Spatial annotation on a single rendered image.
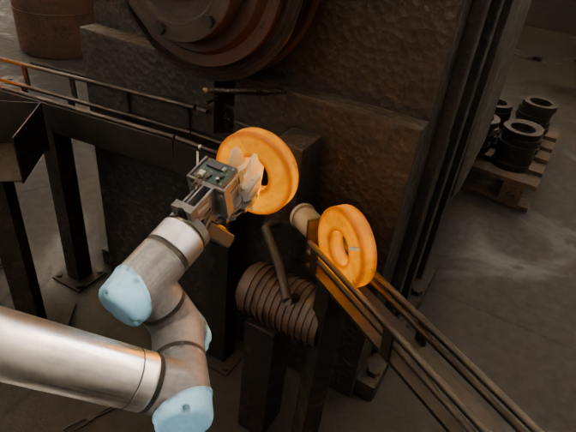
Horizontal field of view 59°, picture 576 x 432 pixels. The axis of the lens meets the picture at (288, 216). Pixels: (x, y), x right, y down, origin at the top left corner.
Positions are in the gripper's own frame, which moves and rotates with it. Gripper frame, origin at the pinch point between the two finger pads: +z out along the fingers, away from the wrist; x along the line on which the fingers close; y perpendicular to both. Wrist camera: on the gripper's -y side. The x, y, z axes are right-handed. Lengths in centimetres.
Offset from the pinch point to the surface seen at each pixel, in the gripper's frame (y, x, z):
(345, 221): -7.6, -17.1, 1.2
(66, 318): -83, 67, -20
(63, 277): -87, 83, -8
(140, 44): -7, 53, 28
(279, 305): -33.1, -7.1, -6.8
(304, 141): -10.2, 0.8, 19.1
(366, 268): -11.6, -23.8, -3.5
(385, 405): -89, -33, 7
